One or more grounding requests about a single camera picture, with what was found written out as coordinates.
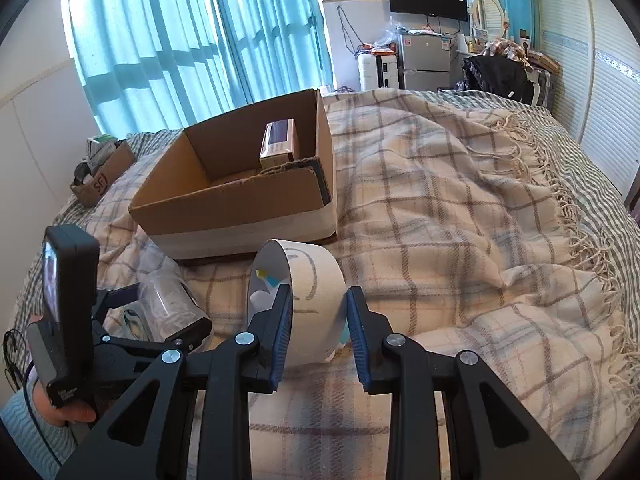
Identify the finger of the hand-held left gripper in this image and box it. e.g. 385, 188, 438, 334
93, 282, 143, 335
100, 316, 214, 362

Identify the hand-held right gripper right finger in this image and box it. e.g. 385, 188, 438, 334
346, 286, 581, 480

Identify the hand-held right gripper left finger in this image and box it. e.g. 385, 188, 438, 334
55, 284, 294, 480

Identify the clear plastic bag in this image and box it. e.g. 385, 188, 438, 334
137, 267, 213, 351

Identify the white paper cup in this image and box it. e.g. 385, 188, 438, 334
247, 239, 347, 368

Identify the large cardboard box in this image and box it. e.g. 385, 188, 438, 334
128, 88, 337, 261

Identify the person's left forearm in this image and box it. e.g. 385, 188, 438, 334
0, 389, 77, 480

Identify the person's left hand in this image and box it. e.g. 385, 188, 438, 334
31, 379, 99, 428

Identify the small brown cardboard box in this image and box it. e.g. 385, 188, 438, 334
70, 140, 136, 209

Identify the white green small box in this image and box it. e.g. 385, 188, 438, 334
86, 135, 119, 162

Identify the plaid fringed blanket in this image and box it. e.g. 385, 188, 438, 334
75, 87, 637, 480

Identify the small white product box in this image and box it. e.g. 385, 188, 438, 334
258, 120, 297, 170

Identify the white appliance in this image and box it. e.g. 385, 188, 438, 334
375, 53, 401, 92

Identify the silver fridge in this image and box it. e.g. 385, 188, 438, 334
398, 33, 453, 92

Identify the striped bed sheet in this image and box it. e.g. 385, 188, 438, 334
11, 89, 640, 361

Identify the black jacket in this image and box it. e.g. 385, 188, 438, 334
462, 55, 534, 104

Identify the white sliding wardrobe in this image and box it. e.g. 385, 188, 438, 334
530, 0, 640, 213

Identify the white oval mirror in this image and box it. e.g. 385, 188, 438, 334
470, 0, 507, 42

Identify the black cable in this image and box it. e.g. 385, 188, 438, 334
2, 329, 32, 397

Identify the hanging wall cable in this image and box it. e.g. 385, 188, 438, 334
337, 5, 362, 52

